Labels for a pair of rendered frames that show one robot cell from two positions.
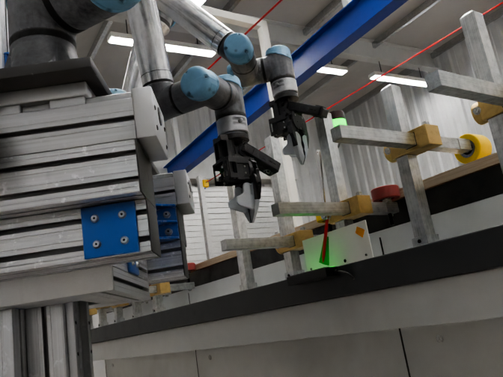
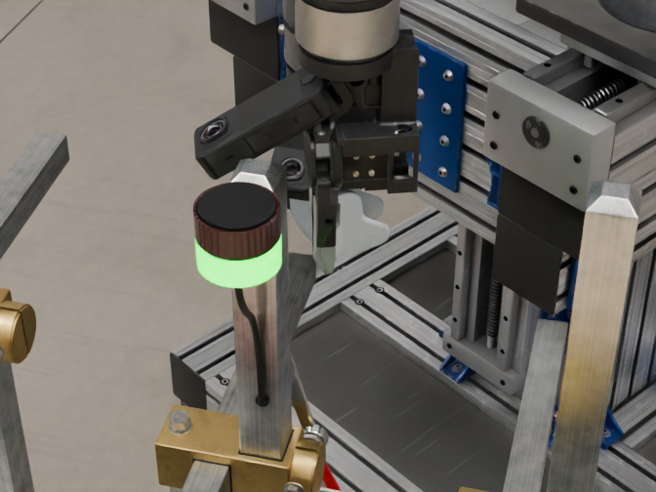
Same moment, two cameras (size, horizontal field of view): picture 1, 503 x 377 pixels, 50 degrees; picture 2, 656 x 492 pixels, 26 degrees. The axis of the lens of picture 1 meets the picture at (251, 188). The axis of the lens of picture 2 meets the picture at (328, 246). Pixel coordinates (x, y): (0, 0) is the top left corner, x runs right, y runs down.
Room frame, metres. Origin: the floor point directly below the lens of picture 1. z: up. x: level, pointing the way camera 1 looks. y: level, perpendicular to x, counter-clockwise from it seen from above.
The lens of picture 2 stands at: (2.14, -0.73, 1.72)
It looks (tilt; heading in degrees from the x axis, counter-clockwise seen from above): 38 degrees down; 140
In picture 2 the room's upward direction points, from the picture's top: straight up
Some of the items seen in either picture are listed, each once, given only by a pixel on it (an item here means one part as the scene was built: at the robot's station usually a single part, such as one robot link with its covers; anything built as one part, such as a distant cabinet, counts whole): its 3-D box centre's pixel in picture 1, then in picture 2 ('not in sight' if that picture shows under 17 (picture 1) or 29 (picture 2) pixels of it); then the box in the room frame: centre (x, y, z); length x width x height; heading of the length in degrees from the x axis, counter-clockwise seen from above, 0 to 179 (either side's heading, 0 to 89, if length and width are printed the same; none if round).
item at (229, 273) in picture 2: (336, 126); (238, 248); (1.50, -0.28, 1.11); 0.06 x 0.06 x 0.02
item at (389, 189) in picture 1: (388, 205); not in sight; (1.52, -0.38, 0.85); 0.08 x 0.08 x 0.11
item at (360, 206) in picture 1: (348, 210); (240, 460); (1.45, -0.25, 0.85); 0.14 x 0.06 x 0.05; 36
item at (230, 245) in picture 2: (334, 117); (237, 220); (1.50, -0.28, 1.14); 0.06 x 0.06 x 0.02
